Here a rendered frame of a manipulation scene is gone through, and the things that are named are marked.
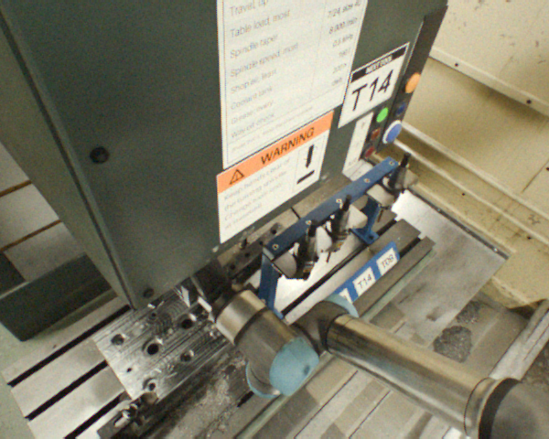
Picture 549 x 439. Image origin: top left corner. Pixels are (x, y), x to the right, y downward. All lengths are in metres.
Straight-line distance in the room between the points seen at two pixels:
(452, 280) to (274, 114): 1.26
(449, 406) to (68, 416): 0.88
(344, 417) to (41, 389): 0.78
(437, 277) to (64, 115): 1.42
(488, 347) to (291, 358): 1.12
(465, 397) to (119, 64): 0.49
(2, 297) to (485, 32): 1.51
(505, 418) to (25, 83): 0.51
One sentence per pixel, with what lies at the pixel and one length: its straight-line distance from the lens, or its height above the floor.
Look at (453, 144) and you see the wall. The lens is 1.48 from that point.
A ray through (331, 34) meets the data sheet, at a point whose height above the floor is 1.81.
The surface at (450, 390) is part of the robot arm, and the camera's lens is 0.58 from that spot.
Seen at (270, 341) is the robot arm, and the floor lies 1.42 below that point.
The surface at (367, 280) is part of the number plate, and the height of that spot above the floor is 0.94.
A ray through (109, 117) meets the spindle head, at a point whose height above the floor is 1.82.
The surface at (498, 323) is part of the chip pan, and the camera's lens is 1.71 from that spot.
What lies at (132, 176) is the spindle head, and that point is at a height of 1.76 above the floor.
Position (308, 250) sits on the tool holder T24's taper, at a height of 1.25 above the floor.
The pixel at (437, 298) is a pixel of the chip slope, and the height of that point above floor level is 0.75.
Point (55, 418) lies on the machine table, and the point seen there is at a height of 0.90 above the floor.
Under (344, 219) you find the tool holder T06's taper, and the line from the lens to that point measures 0.94.
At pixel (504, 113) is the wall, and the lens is 1.37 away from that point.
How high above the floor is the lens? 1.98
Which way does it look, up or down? 52 degrees down
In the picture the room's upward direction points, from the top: 7 degrees clockwise
